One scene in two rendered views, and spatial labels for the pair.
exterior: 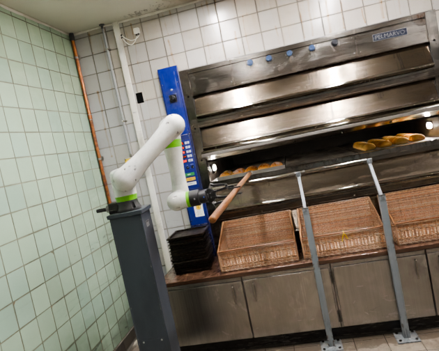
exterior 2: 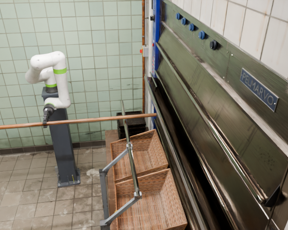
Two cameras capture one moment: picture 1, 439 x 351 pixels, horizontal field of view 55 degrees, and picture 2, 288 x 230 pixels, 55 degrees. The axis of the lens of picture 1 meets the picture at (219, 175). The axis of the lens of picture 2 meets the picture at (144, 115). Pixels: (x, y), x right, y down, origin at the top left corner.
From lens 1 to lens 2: 341 cm
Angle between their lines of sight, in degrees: 72
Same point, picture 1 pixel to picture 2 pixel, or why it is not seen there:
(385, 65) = (234, 128)
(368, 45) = (235, 80)
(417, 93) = (244, 208)
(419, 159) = not seen: outside the picture
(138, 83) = not seen: outside the picture
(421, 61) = (260, 177)
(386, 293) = not seen: outside the picture
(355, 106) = (205, 142)
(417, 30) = not seen: outside the picture
